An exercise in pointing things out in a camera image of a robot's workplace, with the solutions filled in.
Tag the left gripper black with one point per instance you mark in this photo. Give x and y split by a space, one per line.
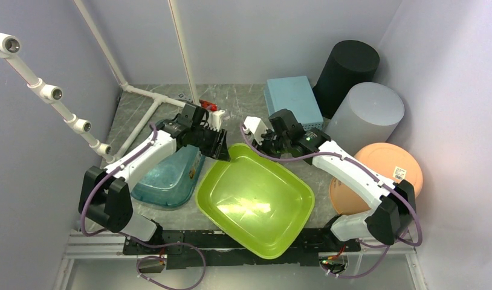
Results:
218 150

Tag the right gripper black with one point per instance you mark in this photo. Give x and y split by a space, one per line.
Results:
262 147

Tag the light blue plastic basket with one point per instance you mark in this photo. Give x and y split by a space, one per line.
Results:
296 95

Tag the dark green plastic basket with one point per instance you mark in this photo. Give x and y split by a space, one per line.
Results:
170 183

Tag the grey plastic bucket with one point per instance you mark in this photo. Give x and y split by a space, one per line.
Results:
369 114

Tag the black plastic bucket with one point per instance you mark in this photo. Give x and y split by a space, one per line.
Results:
350 62

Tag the orange plastic bucket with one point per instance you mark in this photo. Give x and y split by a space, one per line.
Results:
386 159

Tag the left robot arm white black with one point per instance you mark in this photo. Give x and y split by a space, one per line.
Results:
105 200

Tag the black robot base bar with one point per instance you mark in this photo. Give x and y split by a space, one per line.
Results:
220 249

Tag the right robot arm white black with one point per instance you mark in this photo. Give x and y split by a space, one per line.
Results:
390 204

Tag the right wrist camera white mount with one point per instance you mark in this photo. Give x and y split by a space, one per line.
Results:
254 127

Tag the aluminium rail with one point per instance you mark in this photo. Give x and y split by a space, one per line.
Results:
111 245

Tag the white pvc pipe frame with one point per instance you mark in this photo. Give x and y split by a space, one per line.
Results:
52 95

